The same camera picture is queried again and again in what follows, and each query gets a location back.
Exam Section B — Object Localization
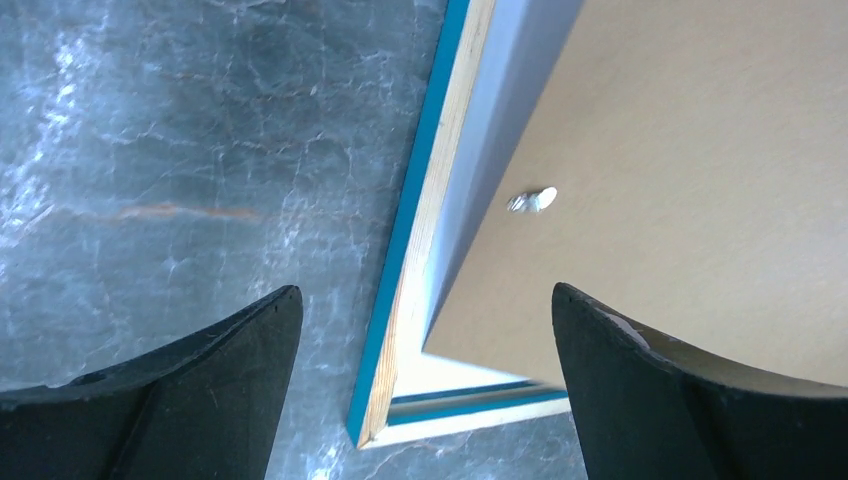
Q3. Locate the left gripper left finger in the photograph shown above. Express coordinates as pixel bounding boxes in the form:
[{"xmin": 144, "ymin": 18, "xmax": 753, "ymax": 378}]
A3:
[{"xmin": 1, "ymin": 285, "xmax": 303, "ymax": 479}]

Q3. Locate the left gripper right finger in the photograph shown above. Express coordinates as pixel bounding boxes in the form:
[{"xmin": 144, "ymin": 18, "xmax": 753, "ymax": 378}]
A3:
[{"xmin": 552, "ymin": 283, "xmax": 847, "ymax": 479}]

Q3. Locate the brown cardboard backing board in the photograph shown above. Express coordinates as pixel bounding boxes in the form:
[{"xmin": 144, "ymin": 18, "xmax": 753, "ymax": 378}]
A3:
[{"xmin": 424, "ymin": 0, "xmax": 847, "ymax": 386}]

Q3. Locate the wooden picture frame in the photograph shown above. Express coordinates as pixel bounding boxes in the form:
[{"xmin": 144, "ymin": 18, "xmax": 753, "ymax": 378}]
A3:
[{"xmin": 346, "ymin": 1, "xmax": 570, "ymax": 449}]

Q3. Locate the hot air balloon photo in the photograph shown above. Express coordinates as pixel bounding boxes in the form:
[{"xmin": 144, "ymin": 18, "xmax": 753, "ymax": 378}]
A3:
[{"xmin": 393, "ymin": 1, "xmax": 582, "ymax": 397}]

